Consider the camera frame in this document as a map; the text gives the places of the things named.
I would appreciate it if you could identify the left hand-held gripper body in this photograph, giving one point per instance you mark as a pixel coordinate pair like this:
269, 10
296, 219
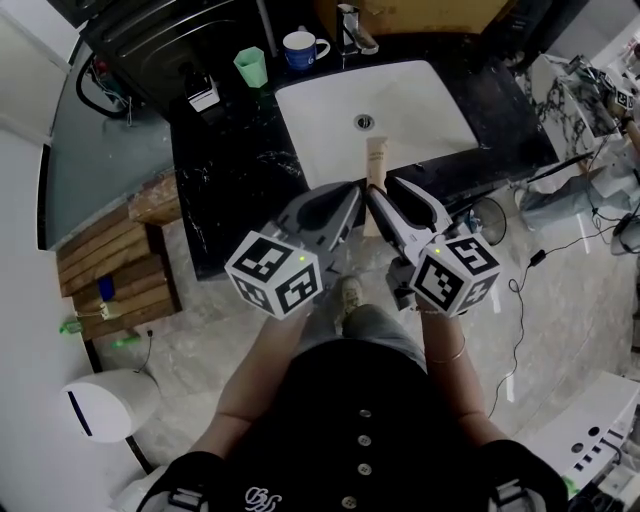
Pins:
272, 275

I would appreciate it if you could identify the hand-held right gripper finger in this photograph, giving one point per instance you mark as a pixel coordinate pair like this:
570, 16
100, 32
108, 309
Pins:
392, 225
420, 210

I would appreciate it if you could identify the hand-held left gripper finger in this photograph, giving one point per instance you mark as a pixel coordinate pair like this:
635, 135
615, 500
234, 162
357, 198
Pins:
350, 220
325, 207

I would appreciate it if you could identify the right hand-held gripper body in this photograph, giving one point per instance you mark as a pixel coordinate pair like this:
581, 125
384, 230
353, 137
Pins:
455, 275

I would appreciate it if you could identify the thin beige card sheet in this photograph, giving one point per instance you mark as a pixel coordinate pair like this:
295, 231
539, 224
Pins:
377, 160

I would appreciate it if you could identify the person's left forearm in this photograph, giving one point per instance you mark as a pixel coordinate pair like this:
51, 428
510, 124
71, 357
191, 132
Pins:
260, 370

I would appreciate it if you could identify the person's right forearm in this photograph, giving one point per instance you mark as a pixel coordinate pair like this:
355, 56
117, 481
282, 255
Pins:
450, 390

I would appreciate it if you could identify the person's light shoe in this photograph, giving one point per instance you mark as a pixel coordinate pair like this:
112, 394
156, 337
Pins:
350, 292

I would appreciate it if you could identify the metal sink drain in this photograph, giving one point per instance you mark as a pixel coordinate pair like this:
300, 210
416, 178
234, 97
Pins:
363, 121

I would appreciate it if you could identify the person's grey trousers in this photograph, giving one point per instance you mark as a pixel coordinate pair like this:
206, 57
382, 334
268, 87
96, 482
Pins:
375, 325

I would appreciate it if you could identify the white flat board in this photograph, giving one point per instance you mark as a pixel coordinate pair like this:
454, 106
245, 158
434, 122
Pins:
400, 100

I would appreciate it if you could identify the person's black top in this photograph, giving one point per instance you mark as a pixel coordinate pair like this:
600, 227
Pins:
360, 390

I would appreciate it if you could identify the wooden pallet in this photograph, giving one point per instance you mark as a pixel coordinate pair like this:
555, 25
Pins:
120, 270

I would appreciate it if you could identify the blue mug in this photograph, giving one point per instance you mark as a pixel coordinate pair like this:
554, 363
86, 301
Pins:
300, 52

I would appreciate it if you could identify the green plastic cup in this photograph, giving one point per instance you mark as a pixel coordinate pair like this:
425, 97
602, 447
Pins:
250, 67

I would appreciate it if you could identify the small white box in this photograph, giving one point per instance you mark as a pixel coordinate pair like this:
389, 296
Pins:
201, 92

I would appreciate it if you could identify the chrome faucet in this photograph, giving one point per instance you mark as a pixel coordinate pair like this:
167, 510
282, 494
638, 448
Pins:
352, 35

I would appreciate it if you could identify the white marble counter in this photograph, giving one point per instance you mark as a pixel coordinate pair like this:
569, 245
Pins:
555, 95

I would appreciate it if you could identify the brown cardboard box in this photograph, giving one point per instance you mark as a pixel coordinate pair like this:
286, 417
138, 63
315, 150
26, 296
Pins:
415, 15

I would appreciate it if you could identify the white appliance panel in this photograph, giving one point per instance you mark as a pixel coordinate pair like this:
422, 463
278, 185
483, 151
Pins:
580, 425

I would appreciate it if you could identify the grey metal appliance oval embossed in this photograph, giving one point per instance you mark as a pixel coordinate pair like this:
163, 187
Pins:
165, 45

